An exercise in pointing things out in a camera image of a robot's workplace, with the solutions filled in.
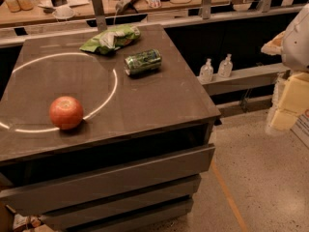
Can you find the right clear sanitizer bottle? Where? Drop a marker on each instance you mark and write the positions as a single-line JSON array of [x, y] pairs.
[[226, 66]]

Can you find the white bowl on desk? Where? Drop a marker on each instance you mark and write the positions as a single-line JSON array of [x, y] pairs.
[[63, 13]]

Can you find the orange liquid jar left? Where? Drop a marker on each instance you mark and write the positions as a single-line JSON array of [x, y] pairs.
[[13, 6]]

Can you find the red apple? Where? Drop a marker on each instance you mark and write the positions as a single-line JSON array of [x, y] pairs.
[[66, 113]]

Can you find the clear sanitizer bottle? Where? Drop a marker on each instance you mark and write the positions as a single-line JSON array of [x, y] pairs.
[[226, 66], [206, 71]]

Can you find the green chip bag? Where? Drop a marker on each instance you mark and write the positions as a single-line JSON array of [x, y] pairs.
[[112, 39]]

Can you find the left clear sanitizer bottle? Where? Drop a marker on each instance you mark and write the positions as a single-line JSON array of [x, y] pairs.
[[206, 71]]

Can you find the green soda can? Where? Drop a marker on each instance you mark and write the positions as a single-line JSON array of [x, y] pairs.
[[142, 62]]

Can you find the black adapter box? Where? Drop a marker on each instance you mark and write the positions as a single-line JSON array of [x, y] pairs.
[[57, 3]]

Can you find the grey power strip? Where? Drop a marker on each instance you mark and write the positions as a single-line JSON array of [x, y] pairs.
[[122, 5]]

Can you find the grey drawer cabinet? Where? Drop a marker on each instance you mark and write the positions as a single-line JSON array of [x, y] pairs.
[[135, 158]]

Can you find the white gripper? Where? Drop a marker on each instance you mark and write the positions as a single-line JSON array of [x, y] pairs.
[[296, 45]]

